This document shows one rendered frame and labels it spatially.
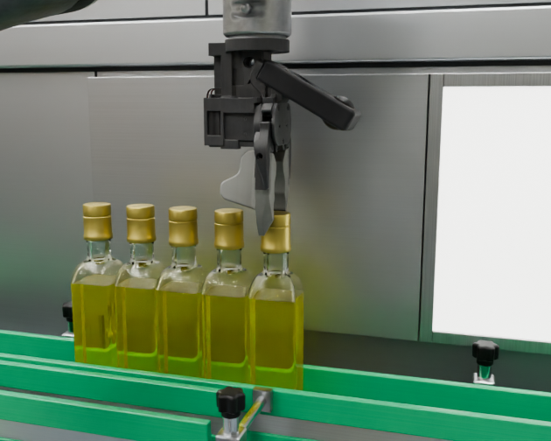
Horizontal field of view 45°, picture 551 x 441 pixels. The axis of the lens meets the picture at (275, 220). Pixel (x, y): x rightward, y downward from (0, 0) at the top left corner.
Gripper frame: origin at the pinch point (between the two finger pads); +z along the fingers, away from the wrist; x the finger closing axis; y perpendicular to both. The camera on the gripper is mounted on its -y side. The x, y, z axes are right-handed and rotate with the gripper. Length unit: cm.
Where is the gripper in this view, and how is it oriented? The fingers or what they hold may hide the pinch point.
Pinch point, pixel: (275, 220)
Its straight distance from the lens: 75.9
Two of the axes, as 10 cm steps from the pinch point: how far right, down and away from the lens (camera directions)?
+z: 0.0, 9.8, 1.8
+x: -2.7, 1.7, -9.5
